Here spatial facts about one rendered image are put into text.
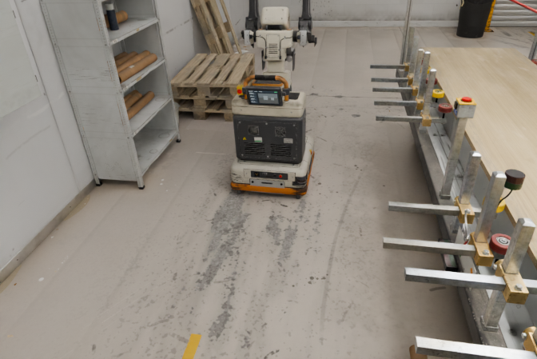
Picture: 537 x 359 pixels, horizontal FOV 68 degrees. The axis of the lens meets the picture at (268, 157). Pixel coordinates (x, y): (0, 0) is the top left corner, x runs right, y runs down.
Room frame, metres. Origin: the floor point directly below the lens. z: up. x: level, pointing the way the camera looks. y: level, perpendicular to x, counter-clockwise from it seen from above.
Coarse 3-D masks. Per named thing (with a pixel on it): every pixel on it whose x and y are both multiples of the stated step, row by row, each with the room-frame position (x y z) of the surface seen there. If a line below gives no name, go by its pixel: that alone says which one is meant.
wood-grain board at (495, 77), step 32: (448, 64) 3.11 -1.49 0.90; (480, 64) 3.07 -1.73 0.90; (512, 64) 3.03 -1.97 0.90; (448, 96) 2.44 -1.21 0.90; (480, 96) 2.41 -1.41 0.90; (512, 96) 2.39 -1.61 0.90; (480, 128) 1.96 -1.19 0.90; (512, 128) 1.94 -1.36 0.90; (480, 160) 1.63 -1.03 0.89; (512, 160) 1.61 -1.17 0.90; (512, 192) 1.35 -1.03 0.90; (512, 224) 1.18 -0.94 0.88
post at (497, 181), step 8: (496, 176) 1.10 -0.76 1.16; (504, 176) 1.10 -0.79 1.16; (496, 184) 1.10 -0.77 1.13; (504, 184) 1.09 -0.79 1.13; (488, 192) 1.11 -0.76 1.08; (496, 192) 1.09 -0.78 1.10; (488, 200) 1.10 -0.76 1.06; (496, 200) 1.09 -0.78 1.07; (488, 208) 1.10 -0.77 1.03; (496, 208) 1.09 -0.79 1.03; (480, 216) 1.12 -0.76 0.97; (488, 216) 1.09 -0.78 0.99; (480, 224) 1.10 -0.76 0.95; (488, 224) 1.09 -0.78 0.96; (480, 232) 1.10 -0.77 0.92; (488, 232) 1.09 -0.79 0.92; (480, 240) 1.09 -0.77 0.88
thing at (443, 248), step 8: (384, 240) 1.14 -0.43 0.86; (392, 240) 1.14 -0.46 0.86; (400, 240) 1.14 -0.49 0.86; (408, 240) 1.13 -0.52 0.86; (416, 240) 1.13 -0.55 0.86; (384, 248) 1.13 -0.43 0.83; (392, 248) 1.12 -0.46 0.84; (400, 248) 1.11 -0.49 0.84; (408, 248) 1.11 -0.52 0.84; (416, 248) 1.10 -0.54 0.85; (424, 248) 1.10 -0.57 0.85; (432, 248) 1.09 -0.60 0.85; (440, 248) 1.09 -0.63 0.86; (448, 248) 1.08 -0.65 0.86; (456, 248) 1.08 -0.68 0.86; (464, 248) 1.08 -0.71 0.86; (472, 248) 1.08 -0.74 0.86; (472, 256) 1.06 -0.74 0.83; (496, 256) 1.05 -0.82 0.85; (504, 256) 1.04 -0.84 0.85
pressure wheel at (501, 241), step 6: (498, 234) 1.09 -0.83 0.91; (504, 234) 1.09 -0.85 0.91; (492, 240) 1.06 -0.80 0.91; (498, 240) 1.07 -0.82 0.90; (504, 240) 1.06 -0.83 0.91; (510, 240) 1.06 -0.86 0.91; (492, 246) 1.05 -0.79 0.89; (498, 246) 1.04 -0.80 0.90; (504, 246) 1.03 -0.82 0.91; (498, 252) 1.03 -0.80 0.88; (504, 252) 1.02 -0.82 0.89
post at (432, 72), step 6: (432, 72) 2.32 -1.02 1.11; (432, 78) 2.32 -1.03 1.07; (432, 84) 2.32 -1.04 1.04; (426, 90) 2.34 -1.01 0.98; (432, 90) 2.32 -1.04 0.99; (426, 96) 2.32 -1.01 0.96; (426, 102) 2.32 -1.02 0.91; (426, 108) 2.32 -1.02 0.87; (420, 126) 2.33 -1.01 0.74; (426, 126) 2.32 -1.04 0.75
